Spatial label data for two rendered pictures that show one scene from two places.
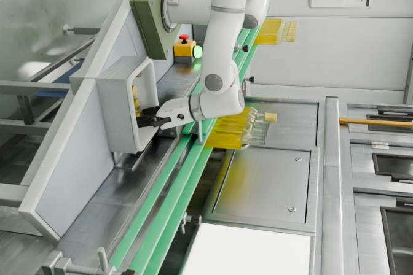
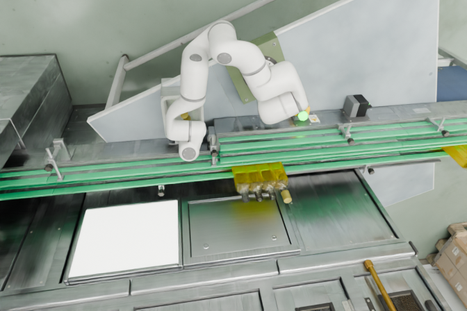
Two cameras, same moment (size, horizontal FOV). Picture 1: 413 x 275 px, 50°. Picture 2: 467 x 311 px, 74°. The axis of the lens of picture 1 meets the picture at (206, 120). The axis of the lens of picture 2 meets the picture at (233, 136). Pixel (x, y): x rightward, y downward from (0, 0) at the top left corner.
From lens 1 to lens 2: 127 cm
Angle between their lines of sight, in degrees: 54
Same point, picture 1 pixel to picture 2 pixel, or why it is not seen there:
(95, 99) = (157, 97)
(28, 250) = not seen: hidden behind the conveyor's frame
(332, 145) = (310, 261)
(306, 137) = (324, 239)
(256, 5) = (265, 107)
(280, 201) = (213, 237)
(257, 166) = (251, 213)
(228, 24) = (179, 102)
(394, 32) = not seen: outside the picture
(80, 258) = (92, 153)
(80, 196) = (128, 134)
